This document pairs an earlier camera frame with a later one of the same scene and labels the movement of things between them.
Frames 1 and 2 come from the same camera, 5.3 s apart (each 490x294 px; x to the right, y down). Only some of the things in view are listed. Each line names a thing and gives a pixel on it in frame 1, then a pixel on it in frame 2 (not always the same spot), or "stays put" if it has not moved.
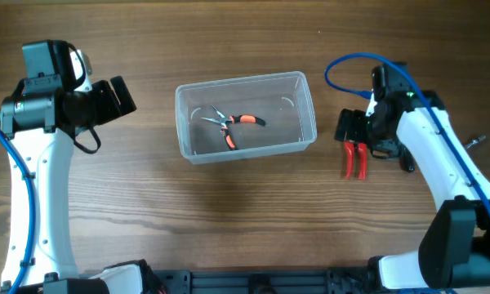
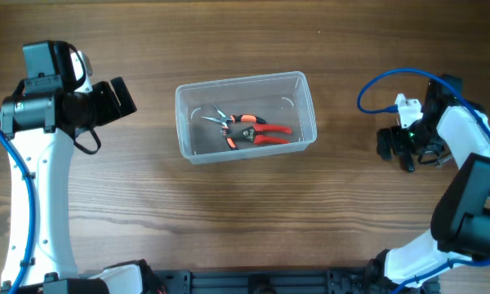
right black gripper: [349, 127] to [398, 146]
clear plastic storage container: [282, 100] stays put
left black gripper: [107, 102] stays put
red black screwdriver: [407, 162] stays put
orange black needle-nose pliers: [233, 119] stays put
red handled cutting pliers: [361, 148] to [252, 132]
